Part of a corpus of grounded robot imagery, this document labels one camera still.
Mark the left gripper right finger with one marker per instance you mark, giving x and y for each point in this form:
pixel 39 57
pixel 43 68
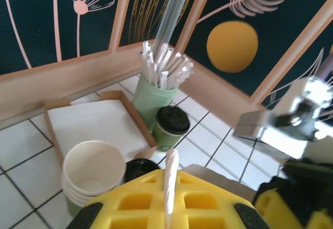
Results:
pixel 268 203

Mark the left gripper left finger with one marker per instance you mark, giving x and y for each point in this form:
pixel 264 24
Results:
pixel 132 205

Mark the green paper coffee cup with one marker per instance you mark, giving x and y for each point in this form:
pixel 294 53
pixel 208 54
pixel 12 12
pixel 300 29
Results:
pixel 166 140

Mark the black plastic cup lid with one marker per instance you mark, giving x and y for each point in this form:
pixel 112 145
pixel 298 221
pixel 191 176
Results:
pixel 173 118

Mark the mint green straw holder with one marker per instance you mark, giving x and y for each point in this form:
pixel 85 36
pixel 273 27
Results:
pixel 153 101

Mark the stack of green paper cups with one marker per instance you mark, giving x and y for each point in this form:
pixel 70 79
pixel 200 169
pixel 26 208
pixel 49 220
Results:
pixel 91 166

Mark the white wrapped straw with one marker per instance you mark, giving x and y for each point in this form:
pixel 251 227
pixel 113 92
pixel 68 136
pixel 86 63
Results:
pixel 187 69
pixel 148 60
pixel 182 69
pixel 166 65
pixel 174 69

